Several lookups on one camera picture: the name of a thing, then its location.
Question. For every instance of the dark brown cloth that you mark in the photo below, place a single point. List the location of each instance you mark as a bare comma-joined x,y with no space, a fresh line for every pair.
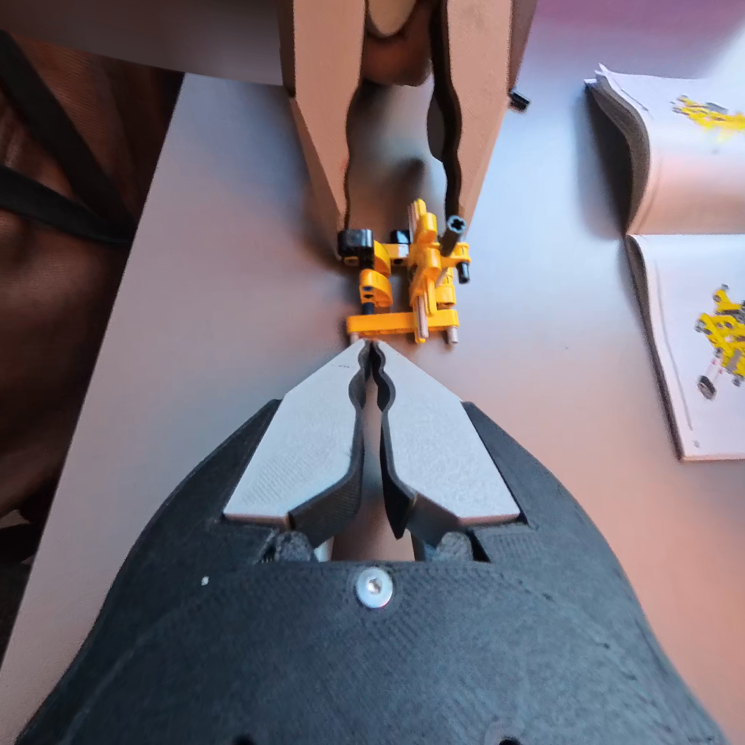
58,349

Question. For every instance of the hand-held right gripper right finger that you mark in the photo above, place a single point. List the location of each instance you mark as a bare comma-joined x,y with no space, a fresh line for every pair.
442,448

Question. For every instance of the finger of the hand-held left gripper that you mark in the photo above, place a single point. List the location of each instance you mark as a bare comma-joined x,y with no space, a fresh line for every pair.
483,75
317,87

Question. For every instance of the yellow lego model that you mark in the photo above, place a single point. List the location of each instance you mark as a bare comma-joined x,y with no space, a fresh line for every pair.
401,321

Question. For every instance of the small black lego piece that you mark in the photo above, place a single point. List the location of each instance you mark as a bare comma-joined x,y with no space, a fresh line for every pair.
518,100

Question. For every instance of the person's left hand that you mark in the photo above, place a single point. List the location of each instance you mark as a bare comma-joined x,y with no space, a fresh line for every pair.
396,64

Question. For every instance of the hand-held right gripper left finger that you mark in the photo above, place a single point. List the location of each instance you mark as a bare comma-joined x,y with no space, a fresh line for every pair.
302,448

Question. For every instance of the lego instruction booklet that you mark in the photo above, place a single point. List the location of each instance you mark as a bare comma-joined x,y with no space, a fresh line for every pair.
687,186

